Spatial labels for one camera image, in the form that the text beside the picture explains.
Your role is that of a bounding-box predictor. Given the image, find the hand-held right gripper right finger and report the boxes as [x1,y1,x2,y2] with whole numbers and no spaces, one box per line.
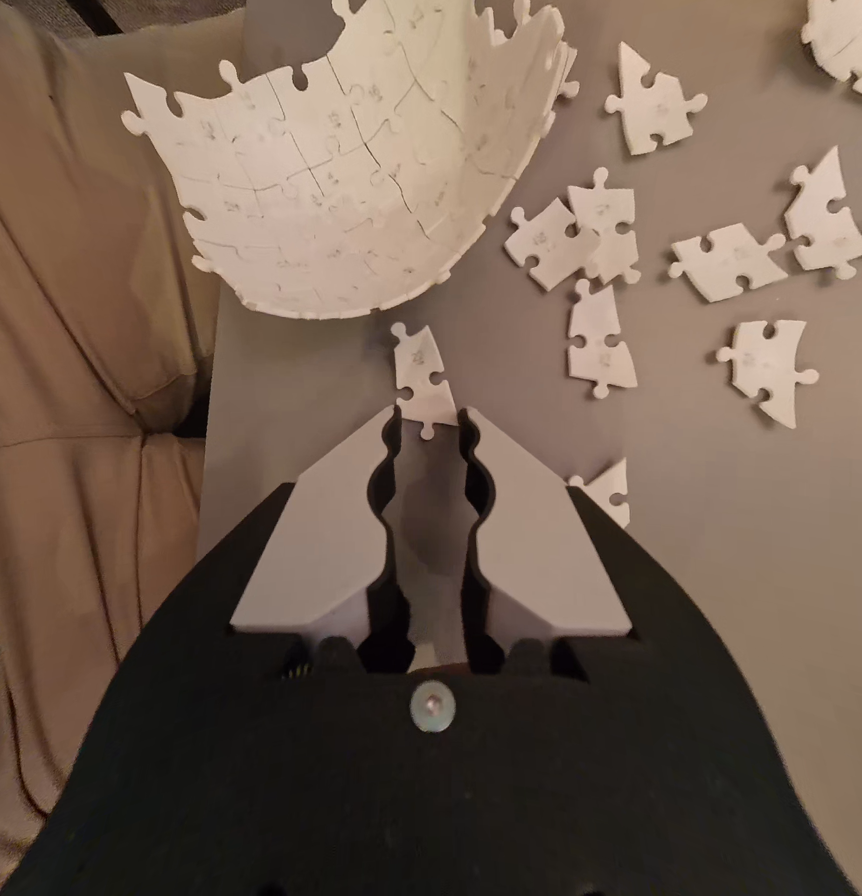
[458,408,633,669]

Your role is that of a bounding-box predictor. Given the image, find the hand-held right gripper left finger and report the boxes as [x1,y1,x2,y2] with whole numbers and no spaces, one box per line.
[229,405,412,669]

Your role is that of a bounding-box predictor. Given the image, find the single white puzzle piece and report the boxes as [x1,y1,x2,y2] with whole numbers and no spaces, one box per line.
[391,322,459,442]

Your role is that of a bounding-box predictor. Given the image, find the white puzzle pieces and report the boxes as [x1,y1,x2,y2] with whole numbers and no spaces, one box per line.
[504,41,862,529]

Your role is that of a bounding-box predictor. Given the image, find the partly built white puzzle ball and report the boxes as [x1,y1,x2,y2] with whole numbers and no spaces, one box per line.
[121,0,580,321]

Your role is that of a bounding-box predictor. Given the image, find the joined white puzzle strip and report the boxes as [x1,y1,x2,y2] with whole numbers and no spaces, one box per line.
[800,0,862,99]

